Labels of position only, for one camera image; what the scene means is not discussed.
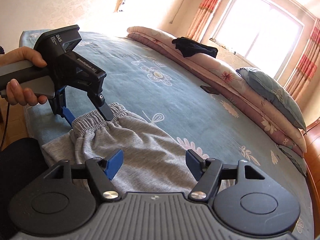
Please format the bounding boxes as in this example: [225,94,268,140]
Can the grey sweatpants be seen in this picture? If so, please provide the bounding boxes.
[42,103,196,194]

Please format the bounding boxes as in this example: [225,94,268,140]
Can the person's left hand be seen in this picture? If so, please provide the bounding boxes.
[0,45,49,107]

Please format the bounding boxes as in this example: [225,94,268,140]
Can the teal pillow under quilt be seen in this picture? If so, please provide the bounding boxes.
[278,145,307,177]

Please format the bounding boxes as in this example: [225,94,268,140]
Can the teal floral bed sheet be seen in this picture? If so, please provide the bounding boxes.
[24,33,314,239]

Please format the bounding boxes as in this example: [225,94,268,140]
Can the wooden headboard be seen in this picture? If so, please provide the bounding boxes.
[304,120,319,225]

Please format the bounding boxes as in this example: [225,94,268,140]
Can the black garment on quilt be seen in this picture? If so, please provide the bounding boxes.
[172,37,218,58]

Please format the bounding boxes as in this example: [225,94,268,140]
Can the black phone on bed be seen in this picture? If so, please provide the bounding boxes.
[200,85,220,95]

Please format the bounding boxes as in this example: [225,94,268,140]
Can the teal pillow on quilt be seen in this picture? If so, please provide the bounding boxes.
[236,67,306,132]

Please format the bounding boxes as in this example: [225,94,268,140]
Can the pink floral folded quilt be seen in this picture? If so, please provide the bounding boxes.
[127,26,307,156]

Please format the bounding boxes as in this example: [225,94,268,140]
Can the striped right curtain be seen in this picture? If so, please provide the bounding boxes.
[285,18,319,102]

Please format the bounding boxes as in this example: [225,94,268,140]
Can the striped curtain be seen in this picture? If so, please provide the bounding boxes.
[285,18,319,102]
[186,0,221,42]

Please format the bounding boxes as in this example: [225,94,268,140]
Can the striped left curtain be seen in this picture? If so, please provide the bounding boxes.
[186,0,221,42]

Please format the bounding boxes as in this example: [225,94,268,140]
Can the window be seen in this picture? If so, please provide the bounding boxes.
[210,0,306,80]

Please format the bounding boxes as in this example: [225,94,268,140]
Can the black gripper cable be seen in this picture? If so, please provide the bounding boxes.
[0,102,12,153]

